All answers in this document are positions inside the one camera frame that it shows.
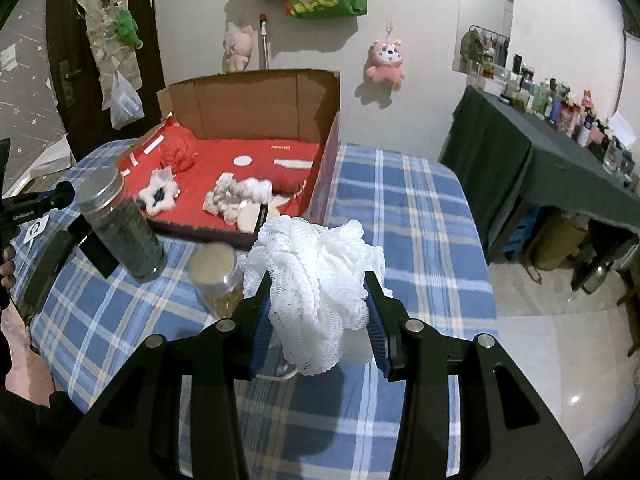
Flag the round beige powder puff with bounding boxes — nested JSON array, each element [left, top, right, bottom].
[[235, 200, 269, 234]]

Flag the hanging fabric organizer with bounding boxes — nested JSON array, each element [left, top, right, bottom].
[[75, 0, 144, 112]]

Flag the white fluffy star scrunchie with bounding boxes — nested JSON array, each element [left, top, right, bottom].
[[137, 167, 182, 217]]

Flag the pale pink plush toy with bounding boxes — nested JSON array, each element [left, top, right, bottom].
[[222, 22, 256, 74]]

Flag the red foam net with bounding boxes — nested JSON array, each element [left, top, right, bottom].
[[158, 127, 197, 174]]

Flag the blue plaid tablecloth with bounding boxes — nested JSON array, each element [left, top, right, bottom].
[[10, 140, 499, 480]]

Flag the white stick with red tip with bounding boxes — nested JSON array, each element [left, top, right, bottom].
[[257, 12, 271, 71]]

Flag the person's left hand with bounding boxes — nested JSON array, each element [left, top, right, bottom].
[[0, 245, 19, 292]]

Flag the white round sticker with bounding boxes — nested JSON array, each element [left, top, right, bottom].
[[24, 214, 52, 244]]

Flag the black flat device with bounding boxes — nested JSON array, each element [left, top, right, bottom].
[[22, 230, 77, 307]]

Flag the small jar with gold capsules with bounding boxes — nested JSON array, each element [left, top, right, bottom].
[[188, 242, 247, 319]]

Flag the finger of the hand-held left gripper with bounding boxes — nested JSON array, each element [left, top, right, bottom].
[[47, 181, 77, 212]]

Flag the large glass jar dark contents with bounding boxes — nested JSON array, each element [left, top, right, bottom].
[[76, 166, 167, 282]]

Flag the pink plush with spotted hat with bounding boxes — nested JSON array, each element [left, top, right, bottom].
[[362, 36, 407, 93]]

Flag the side table with green cloth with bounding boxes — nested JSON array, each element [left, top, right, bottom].
[[440, 85, 640, 307]]

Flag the white mesh bath pouf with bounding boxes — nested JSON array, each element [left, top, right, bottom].
[[240, 216, 387, 377]]

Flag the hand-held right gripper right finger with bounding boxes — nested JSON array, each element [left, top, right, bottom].
[[364, 270, 584, 480]]

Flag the cardboard box red interior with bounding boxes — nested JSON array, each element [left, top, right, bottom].
[[116, 69, 342, 252]]

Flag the blue crate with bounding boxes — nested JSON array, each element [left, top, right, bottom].
[[505, 205, 542, 264]]

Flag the green plush toy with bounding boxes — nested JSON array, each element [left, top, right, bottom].
[[115, 9, 141, 52]]

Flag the red plush pouch with cord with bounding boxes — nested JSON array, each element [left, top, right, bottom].
[[272, 166, 319, 197]]

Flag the row of bottles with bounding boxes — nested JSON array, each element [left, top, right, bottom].
[[500, 52, 640, 187]]

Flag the olive bag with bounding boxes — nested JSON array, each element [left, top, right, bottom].
[[525, 210, 589, 272]]

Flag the clear plastic bag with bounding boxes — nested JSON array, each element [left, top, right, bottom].
[[109, 71, 144, 131]]

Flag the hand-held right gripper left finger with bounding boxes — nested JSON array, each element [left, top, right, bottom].
[[52, 270, 272, 480]]

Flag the dark wooden door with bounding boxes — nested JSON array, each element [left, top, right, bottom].
[[45, 0, 167, 147]]

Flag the cream crochet scrunchie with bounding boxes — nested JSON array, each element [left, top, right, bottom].
[[203, 172, 274, 224]]

